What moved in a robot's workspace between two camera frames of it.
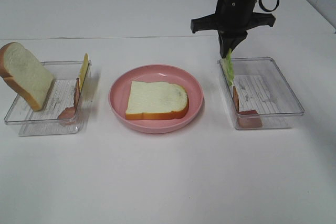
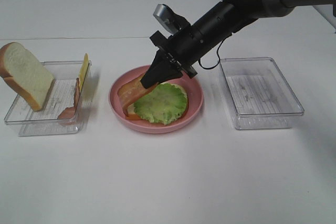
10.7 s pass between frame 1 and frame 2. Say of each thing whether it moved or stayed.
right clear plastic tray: stayed
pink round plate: stayed
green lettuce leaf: moved
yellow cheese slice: stayed
